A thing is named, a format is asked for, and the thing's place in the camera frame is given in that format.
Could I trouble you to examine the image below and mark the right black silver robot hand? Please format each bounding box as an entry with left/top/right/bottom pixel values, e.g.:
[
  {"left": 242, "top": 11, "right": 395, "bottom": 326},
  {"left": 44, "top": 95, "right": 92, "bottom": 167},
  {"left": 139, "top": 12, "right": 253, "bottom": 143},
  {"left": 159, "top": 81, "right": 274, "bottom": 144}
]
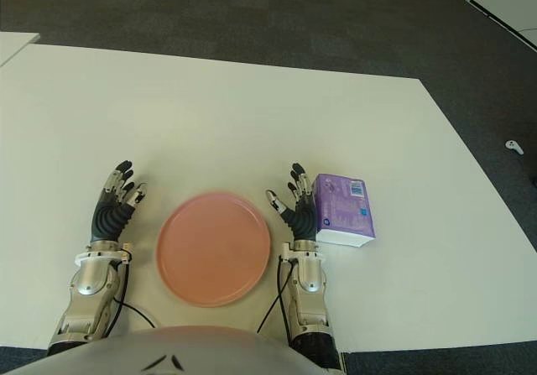
[{"left": 264, "top": 163, "right": 318, "bottom": 243}]

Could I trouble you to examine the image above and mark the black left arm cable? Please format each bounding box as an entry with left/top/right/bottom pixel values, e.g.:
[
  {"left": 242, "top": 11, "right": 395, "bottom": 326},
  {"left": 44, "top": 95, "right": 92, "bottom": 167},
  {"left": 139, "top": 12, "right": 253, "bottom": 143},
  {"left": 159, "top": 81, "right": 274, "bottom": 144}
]
[{"left": 109, "top": 261, "right": 159, "bottom": 330}]

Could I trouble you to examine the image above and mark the purple tissue paper pack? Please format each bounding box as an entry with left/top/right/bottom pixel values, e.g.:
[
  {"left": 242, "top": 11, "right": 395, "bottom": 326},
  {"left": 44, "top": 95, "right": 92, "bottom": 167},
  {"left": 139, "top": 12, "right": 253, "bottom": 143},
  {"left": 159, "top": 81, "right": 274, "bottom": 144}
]
[{"left": 313, "top": 173, "right": 377, "bottom": 249}]

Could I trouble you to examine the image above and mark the pink round plate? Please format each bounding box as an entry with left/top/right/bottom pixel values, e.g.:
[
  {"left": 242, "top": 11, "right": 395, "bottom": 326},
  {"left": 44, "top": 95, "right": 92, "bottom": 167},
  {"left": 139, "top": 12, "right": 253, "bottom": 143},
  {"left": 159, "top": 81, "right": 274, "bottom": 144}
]
[{"left": 155, "top": 189, "right": 273, "bottom": 309}]

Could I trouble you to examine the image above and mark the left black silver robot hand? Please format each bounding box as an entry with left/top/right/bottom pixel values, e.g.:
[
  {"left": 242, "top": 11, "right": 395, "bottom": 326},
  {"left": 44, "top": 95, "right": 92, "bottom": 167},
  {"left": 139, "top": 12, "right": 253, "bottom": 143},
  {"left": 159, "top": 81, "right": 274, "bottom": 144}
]
[{"left": 90, "top": 159, "right": 149, "bottom": 244}]

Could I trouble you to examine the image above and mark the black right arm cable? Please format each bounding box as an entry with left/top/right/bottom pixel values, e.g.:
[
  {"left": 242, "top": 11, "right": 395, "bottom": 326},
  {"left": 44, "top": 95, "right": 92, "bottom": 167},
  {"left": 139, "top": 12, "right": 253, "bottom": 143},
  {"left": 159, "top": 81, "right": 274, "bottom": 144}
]
[{"left": 256, "top": 257, "right": 295, "bottom": 335}]

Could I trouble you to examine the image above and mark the white side table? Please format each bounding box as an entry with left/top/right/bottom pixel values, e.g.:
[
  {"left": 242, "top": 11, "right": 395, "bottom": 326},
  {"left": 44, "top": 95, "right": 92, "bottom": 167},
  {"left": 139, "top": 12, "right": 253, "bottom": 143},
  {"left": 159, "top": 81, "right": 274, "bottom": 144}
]
[{"left": 0, "top": 32, "right": 41, "bottom": 68}]

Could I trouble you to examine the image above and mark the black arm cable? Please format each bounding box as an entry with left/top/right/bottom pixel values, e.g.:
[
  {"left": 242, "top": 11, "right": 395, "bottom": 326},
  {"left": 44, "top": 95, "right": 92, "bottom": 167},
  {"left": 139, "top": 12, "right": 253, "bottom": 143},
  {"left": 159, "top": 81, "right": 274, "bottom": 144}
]
[
  {"left": 109, "top": 261, "right": 159, "bottom": 330},
  {"left": 256, "top": 257, "right": 295, "bottom": 335}
]

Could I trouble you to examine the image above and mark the silver robot torso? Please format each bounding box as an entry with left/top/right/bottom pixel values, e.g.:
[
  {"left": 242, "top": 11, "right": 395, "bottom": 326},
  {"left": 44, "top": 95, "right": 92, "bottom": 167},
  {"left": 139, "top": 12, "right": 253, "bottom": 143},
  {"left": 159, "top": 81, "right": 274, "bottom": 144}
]
[{"left": 0, "top": 325, "right": 336, "bottom": 375}]

